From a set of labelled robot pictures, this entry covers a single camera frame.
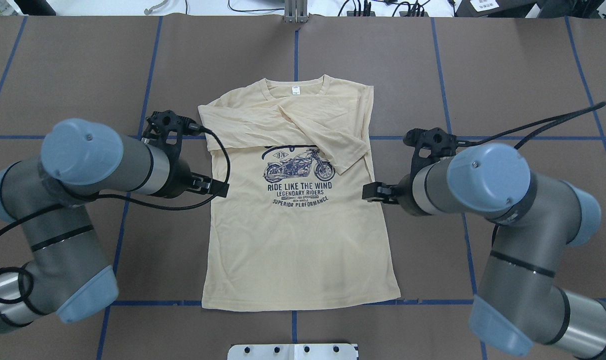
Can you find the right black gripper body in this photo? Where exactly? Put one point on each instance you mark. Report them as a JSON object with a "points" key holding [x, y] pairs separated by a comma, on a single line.
{"points": [[406, 194]]}

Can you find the grey metal camera post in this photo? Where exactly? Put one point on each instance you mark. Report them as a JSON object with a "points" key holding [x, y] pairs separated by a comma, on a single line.
{"points": [[296, 11]]}

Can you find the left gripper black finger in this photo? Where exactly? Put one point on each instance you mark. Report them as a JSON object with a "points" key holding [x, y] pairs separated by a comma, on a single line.
{"points": [[204, 185]]}

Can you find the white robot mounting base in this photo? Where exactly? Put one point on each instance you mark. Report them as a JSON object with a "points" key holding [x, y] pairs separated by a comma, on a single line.
{"points": [[295, 351]]}

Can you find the cream long-sleeve graphic shirt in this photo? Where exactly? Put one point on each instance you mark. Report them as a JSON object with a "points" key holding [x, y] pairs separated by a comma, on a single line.
{"points": [[293, 232]]}

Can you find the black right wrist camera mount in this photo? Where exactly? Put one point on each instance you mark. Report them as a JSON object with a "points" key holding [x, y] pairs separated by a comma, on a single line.
{"points": [[430, 146]]}

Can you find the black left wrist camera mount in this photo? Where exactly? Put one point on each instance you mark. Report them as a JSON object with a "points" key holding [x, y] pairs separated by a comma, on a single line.
{"points": [[165, 130]]}

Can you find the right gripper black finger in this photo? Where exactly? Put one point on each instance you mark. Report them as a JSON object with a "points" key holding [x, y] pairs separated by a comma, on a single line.
{"points": [[380, 192]]}

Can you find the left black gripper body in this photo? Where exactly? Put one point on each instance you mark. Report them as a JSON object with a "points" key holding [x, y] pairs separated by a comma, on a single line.
{"points": [[179, 177]]}

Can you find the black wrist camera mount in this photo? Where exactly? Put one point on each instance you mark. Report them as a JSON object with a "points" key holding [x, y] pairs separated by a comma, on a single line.
{"points": [[165, 130], [430, 146]]}

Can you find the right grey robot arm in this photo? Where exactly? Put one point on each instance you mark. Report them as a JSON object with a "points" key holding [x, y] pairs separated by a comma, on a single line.
{"points": [[517, 303]]}

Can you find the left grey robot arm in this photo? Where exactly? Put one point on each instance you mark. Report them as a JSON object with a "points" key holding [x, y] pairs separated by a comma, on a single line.
{"points": [[80, 162]]}

